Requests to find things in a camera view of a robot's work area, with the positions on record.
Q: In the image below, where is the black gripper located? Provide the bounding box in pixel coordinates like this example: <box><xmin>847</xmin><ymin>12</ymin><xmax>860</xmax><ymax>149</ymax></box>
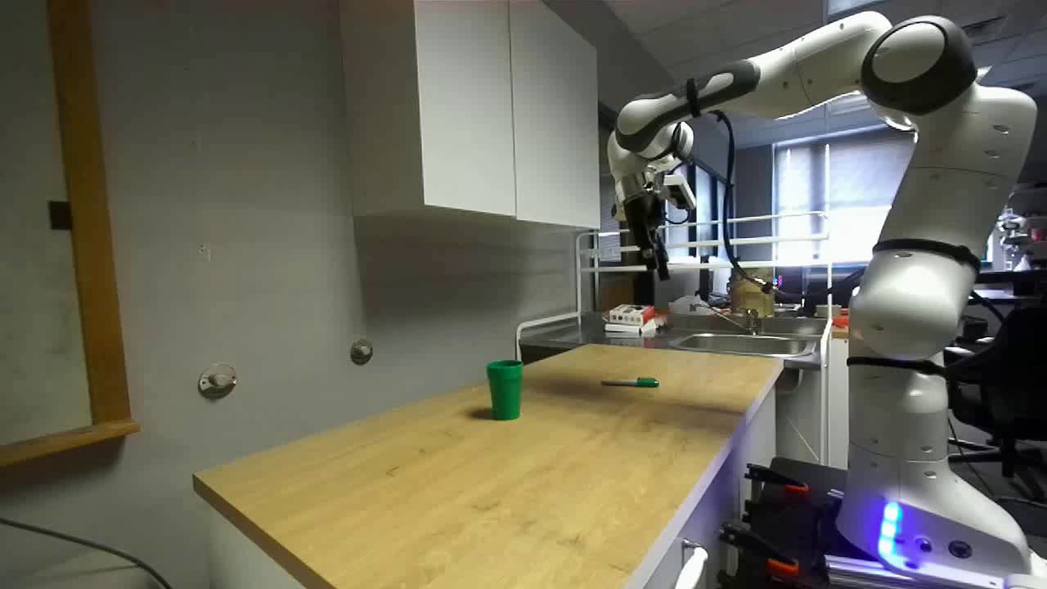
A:
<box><xmin>620</xmin><ymin>190</ymin><xmax>675</xmax><ymax>284</ymax></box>

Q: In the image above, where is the green plastic cup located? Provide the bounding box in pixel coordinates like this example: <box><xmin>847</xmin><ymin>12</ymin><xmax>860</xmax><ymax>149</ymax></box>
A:
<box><xmin>485</xmin><ymin>355</ymin><xmax>525</xmax><ymax>422</ymax></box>

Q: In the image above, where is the red and white box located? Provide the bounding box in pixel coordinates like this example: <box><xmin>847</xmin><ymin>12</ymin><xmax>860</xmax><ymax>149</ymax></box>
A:
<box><xmin>602</xmin><ymin>305</ymin><xmax>665</xmax><ymax>336</ymax></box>

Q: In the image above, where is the brown paper bag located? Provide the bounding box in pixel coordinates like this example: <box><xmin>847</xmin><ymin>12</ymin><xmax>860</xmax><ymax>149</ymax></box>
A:
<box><xmin>726</xmin><ymin>271</ymin><xmax>777</xmax><ymax>325</ymax></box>

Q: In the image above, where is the metal sink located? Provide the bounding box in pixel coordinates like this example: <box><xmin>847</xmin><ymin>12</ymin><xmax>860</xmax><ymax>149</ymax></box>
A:
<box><xmin>665</xmin><ymin>325</ymin><xmax>825</xmax><ymax>360</ymax></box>

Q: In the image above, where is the bright window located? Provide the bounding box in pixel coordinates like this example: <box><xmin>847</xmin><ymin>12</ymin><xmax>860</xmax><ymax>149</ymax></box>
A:
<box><xmin>770</xmin><ymin>126</ymin><xmax>915</xmax><ymax>271</ymax></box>

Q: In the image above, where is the white counter base cabinet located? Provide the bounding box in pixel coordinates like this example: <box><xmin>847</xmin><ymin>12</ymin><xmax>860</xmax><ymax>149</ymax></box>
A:
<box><xmin>207</xmin><ymin>385</ymin><xmax>784</xmax><ymax>589</ymax></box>

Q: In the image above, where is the black and orange clamp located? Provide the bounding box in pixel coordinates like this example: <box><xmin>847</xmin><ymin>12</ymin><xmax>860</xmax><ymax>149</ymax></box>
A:
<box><xmin>742</xmin><ymin>462</ymin><xmax>849</xmax><ymax>517</ymax></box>
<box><xmin>715</xmin><ymin>519</ymin><xmax>833</xmax><ymax>589</ymax></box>

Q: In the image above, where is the black office chair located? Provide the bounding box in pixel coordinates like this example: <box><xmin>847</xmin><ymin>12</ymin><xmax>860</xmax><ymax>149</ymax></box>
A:
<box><xmin>946</xmin><ymin>291</ymin><xmax>1047</xmax><ymax>498</ymax></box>

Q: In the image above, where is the white wire dish rack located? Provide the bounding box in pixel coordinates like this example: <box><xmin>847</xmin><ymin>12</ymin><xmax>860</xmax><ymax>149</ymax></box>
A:
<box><xmin>512</xmin><ymin>209</ymin><xmax>836</xmax><ymax>363</ymax></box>

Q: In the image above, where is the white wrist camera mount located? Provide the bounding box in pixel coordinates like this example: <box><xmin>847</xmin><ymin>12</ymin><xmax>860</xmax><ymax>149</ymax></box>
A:
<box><xmin>668</xmin><ymin>159</ymin><xmax>702</xmax><ymax>216</ymax></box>

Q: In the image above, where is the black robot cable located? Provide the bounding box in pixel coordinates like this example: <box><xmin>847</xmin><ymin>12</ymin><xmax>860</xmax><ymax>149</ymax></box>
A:
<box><xmin>706</xmin><ymin>109</ymin><xmax>772</xmax><ymax>293</ymax></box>

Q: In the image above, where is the white wall cabinet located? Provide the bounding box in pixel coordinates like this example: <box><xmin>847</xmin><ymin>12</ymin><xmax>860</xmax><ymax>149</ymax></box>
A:
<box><xmin>336</xmin><ymin>0</ymin><xmax>602</xmax><ymax>233</ymax></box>

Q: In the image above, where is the wooden frame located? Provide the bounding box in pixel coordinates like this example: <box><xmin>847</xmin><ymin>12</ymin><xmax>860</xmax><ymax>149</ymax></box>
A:
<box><xmin>0</xmin><ymin>0</ymin><xmax>139</xmax><ymax>470</ymax></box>

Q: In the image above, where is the black floor cable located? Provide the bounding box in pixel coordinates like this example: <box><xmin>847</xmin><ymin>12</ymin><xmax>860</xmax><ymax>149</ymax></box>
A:
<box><xmin>0</xmin><ymin>512</ymin><xmax>176</xmax><ymax>589</ymax></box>

